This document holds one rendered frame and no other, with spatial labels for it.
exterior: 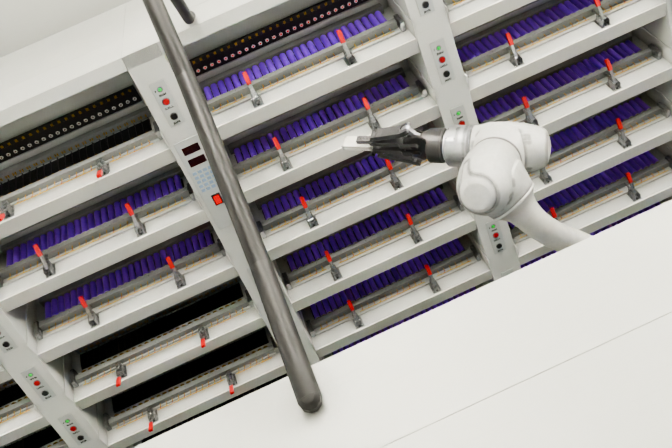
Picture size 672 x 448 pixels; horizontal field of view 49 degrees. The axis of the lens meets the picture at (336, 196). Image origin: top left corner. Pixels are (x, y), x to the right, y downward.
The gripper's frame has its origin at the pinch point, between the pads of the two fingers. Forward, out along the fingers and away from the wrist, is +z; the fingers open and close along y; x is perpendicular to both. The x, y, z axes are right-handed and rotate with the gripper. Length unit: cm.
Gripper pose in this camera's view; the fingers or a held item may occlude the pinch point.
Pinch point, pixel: (358, 143)
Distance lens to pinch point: 164.9
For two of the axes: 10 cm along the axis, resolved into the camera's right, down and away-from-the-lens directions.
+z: -9.2, -0.5, 4.0
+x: -2.6, 8.3, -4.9
